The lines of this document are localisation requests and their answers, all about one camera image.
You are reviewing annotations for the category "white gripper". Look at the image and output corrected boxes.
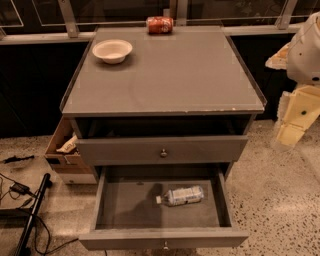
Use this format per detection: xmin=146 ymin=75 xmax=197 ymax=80
xmin=265 ymin=43 xmax=320 ymax=146

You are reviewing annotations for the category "blue plastic water bottle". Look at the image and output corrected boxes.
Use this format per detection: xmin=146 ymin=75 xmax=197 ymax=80
xmin=156 ymin=185 xmax=204 ymax=207

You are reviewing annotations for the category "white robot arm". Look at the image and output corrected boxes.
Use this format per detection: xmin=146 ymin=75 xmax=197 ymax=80
xmin=265 ymin=12 xmax=320 ymax=146

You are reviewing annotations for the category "grey top drawer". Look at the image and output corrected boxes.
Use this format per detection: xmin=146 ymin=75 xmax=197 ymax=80
xmin=76 ymin=116 xmax=248 ymax=166

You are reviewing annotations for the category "grey drawer cabinet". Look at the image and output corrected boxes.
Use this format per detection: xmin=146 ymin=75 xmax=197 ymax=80
xmin=61 ymin=26 xmax=266 ymax=174

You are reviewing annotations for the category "grey open middle drawer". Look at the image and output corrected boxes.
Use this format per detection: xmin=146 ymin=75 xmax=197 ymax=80
xmin=80 ymin=164 xmax=248 ymax=250

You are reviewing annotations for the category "orange soda can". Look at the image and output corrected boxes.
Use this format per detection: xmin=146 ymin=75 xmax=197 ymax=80
xmin=146 ymin=16 xmax=173 ymax=34

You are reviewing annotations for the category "white paper bowl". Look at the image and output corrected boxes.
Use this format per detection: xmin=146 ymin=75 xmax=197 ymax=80
xmin=92 ymin=39 xmax=133 ymax=64

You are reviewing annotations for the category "crumpled paper bag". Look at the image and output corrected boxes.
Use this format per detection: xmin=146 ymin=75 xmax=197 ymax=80
xmin=57 ymin=135 xmax=77 ymax=153

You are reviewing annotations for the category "open cardboard box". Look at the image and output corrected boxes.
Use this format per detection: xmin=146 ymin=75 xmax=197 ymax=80
xmin=45 ymin=118 xmax=97 ymax=184

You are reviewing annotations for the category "metal window railing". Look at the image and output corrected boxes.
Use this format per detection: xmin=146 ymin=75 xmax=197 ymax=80
xmin=0 ymin=0 xmax=320 ymax=45

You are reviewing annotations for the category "black tool on floor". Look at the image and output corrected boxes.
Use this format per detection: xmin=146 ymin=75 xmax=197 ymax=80
xmin=1 ymin=155 xmax=34 ymax=164

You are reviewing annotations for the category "black pole stand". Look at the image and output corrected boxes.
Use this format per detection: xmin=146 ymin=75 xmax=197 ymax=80
xmin=14 ymin=173 xmax=52 ymax=256

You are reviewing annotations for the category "black power adapter cable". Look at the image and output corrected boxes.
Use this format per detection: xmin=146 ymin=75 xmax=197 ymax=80
xmin=0 ymin=172 xmax=79 ymax=256

